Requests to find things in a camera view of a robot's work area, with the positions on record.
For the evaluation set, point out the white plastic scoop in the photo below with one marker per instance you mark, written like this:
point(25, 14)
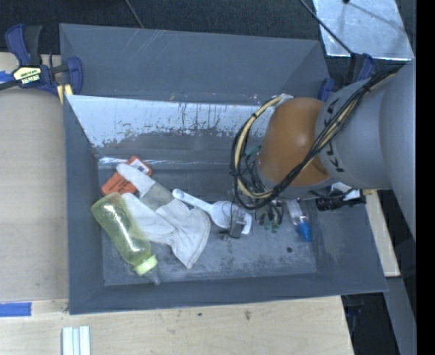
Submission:
point(202, 203)

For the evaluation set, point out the pale wood board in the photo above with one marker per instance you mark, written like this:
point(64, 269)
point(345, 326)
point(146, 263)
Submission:
point(29, 198)

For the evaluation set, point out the clear bottle with blue cap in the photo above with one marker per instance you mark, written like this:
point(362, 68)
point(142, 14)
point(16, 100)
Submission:
point(302, 226)

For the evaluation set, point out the pale grey metal gripper finger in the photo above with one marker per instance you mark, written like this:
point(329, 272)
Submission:
point(236, 228)

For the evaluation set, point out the yellow clear baby bottle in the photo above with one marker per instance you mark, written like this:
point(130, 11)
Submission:
point(123, 231)

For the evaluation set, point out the orange packet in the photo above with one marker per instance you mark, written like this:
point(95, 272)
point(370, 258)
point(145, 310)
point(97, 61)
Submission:
point(115, 185)

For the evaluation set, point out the black cylinder on white bracket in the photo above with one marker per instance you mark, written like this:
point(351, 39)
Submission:
point(334, 202)

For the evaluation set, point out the white work glove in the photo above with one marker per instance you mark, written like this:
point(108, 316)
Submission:
point(180, 228)

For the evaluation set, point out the grey metal bin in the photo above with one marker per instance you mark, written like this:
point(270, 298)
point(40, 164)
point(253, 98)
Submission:
point(188, 69)

